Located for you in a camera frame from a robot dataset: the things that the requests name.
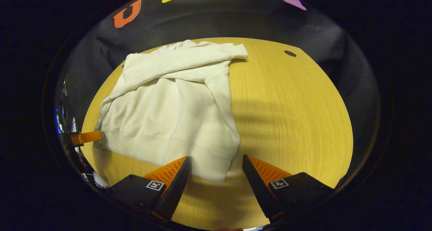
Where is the cream sweater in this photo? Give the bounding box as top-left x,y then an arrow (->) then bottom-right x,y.
94,40 -> 248,183

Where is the black backdrop cloth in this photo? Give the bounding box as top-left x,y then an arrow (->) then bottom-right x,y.
54,0 -> 382,177

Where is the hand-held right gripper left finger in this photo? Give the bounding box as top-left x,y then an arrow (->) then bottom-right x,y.
103,156 -> 191,223

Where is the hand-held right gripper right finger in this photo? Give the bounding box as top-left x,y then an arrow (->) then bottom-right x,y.
242,154 -> 334,221

